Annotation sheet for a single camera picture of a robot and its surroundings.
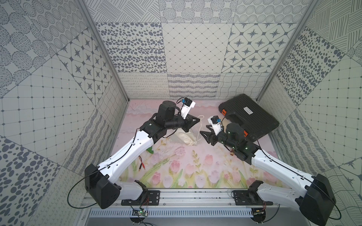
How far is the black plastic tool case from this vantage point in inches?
37.5

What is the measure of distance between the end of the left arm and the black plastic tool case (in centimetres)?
55

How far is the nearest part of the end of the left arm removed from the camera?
51 centimetres
